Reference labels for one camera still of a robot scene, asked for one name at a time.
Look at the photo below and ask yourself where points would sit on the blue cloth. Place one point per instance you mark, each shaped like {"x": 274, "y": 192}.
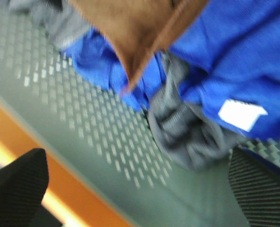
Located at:
{"x": 233, "y": 50}

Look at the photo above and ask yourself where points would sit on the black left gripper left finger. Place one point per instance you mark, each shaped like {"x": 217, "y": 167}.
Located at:
{"x": 23, "y": 184}

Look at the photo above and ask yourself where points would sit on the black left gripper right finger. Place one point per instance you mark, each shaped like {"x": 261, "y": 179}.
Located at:
{"x": 255, "y": 183}

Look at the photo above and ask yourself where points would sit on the grey perforated laundry basket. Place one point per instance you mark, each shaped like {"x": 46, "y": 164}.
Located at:
{"x": 100, "y": 147}

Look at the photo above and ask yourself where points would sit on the grey cloth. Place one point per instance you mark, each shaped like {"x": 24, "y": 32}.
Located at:
{"x": 180, "y": 129}

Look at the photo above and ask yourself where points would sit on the brown towel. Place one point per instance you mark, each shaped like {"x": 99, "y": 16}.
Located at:
{"x": 137, "y": 29}

